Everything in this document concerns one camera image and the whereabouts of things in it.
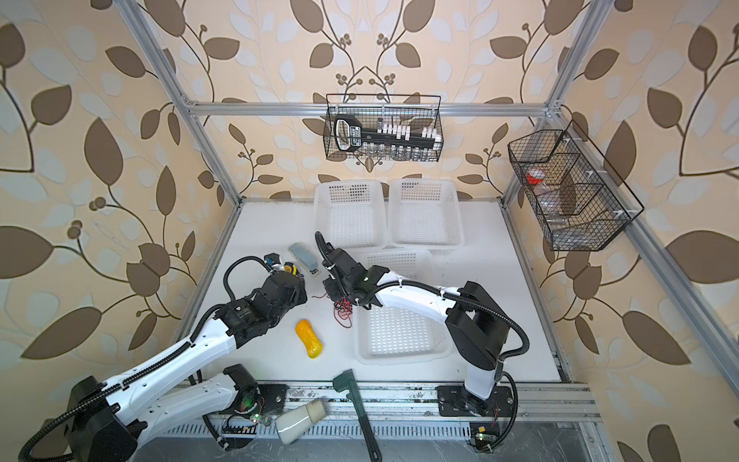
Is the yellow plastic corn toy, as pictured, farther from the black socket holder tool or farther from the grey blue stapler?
the black socket holder tool

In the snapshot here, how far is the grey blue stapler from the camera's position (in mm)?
985

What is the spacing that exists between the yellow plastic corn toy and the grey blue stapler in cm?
19

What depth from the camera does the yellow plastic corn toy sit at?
2.68 ft
